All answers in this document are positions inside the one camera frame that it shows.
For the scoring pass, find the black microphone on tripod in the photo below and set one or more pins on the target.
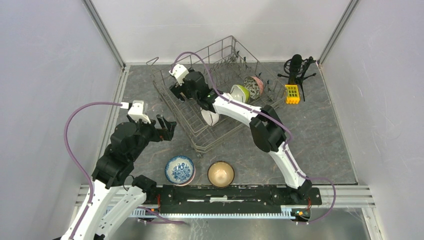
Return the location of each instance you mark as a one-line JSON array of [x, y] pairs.
[[296, 68]]

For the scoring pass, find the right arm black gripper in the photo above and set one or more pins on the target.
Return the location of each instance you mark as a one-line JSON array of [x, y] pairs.
[[177, 89]]

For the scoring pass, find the blue floral bowl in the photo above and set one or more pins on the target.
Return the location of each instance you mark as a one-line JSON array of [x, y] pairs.
[[179, 169]]

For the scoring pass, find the brown rimmed cream bowl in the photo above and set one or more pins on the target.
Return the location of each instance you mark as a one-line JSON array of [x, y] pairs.
[[221, 174]]

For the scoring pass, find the green and white bowl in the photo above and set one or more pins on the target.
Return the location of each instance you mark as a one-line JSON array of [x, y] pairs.
[[240, 93]]

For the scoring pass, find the yellow block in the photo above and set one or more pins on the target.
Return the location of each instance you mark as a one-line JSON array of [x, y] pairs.
[[292, 94]]

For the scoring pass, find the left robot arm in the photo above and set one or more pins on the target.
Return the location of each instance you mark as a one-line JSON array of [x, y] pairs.
[[129, 139]]

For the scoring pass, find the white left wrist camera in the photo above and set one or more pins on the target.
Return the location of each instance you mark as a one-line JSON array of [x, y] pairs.
[[136, 110]]

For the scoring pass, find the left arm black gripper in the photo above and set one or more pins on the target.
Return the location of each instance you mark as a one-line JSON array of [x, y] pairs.
[[166, 132]]

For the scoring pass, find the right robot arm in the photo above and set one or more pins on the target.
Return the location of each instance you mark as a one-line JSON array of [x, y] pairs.
[[268, 133]]

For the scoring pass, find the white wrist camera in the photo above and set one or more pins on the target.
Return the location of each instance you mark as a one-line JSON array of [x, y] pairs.
[[179, 72], [136, 110]]

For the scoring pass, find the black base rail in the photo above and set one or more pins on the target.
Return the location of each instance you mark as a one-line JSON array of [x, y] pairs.
[[234, 199]]

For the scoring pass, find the floral brown patterned bowl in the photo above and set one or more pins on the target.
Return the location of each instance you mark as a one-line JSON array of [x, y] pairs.
[[255, 86]]

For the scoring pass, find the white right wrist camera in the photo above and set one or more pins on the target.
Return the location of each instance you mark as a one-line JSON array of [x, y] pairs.
[[179, 72]]

